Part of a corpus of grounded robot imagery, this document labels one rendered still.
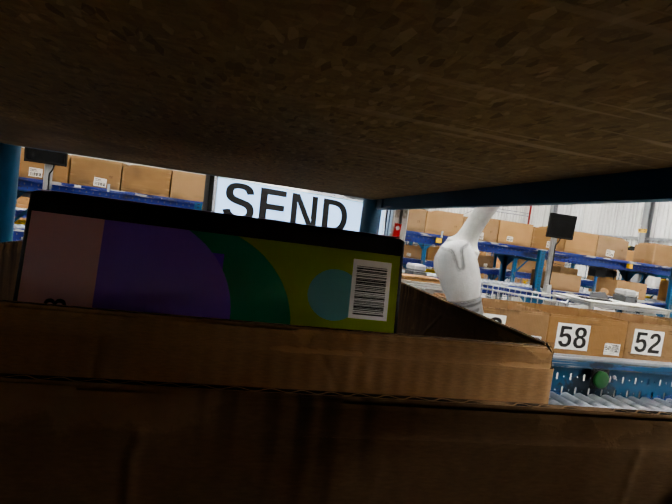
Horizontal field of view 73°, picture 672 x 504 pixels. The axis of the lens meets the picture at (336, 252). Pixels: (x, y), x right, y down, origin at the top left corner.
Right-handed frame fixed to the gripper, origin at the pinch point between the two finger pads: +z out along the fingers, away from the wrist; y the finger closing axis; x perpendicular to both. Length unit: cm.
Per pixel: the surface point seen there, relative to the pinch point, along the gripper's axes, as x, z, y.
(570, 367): 62, 27, -44
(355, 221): -25, -52, 0
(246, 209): -51, -61, 10
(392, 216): -19, -52, 9
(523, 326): 48, 8, -50
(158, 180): -139, -120, -503
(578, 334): 72, 18, -50
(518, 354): -43, -52, 93
